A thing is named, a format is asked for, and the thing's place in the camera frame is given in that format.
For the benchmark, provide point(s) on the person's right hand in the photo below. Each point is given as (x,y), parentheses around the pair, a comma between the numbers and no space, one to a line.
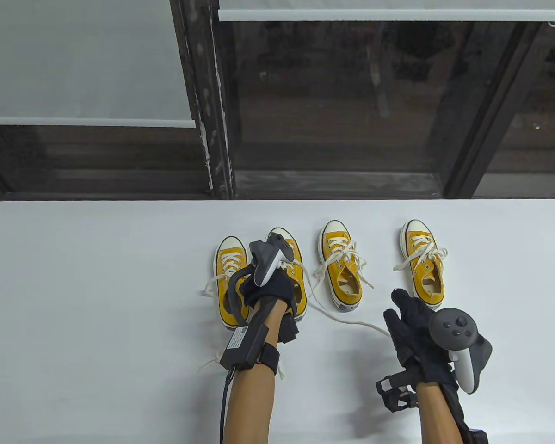
(411,333)

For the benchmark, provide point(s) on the person's left hand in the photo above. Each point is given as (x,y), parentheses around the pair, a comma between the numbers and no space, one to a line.
(273,291)

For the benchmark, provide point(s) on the yellow canvas shoe white laces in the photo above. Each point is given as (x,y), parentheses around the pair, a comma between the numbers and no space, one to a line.
(416,227)
(286,231)
(334,229)
(230,245)

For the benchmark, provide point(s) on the person's left forearm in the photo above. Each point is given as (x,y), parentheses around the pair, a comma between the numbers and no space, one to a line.
(249,407)

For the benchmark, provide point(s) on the person's right forearm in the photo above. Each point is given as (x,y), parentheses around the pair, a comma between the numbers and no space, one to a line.
(437,416)

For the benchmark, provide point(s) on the grey and white handheld controller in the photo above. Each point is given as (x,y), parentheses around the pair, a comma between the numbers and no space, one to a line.
(453,326)
(266,273)

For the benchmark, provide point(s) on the black box with white label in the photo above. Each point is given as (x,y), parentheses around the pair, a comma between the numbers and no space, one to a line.
(243,344)

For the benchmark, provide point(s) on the plain black box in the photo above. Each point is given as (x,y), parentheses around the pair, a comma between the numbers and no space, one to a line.
(477,437)

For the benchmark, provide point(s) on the dark framed window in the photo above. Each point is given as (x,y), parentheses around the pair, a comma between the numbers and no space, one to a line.
(212,115)

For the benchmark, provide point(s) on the short white roller blind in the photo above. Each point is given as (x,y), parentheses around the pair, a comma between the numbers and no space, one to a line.
(374,15)

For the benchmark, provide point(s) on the long white roller blind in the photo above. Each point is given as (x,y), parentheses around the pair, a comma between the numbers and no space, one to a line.
(74,60)

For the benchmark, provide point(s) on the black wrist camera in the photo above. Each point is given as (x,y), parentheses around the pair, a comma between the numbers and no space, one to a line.
(289,330)
(393,393)

